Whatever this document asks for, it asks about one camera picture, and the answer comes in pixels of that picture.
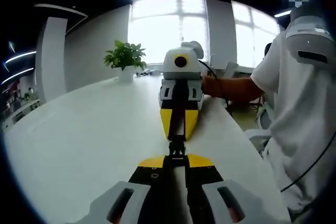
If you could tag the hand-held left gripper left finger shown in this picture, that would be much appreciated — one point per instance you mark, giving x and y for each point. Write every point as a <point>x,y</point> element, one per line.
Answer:
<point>123,200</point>

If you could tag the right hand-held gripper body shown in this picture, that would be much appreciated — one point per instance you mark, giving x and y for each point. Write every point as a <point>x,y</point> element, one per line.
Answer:
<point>181,69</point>

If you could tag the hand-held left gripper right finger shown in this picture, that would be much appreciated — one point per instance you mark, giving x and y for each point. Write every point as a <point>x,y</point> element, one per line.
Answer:
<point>236,203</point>

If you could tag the small clutter on table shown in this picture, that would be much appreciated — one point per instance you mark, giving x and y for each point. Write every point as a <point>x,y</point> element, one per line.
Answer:
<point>148,73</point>

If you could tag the large bright window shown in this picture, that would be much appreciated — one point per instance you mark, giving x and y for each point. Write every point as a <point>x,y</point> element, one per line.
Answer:
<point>162,24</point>
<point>254,37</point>

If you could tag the green potted plant white pot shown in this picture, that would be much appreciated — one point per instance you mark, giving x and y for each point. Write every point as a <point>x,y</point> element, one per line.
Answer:
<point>124,56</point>

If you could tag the white mesh office chair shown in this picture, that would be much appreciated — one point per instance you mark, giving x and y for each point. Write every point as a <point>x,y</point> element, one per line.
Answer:
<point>262,127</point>

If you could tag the black office chair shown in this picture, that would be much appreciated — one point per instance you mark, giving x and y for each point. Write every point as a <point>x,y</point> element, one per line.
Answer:
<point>267,49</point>

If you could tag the person's white shirt torso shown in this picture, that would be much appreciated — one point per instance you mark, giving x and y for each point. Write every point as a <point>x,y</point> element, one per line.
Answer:
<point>296,119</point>

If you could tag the straight ceiling light strip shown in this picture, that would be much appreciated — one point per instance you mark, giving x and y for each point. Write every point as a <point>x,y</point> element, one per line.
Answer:
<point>19,57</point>
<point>17,75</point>

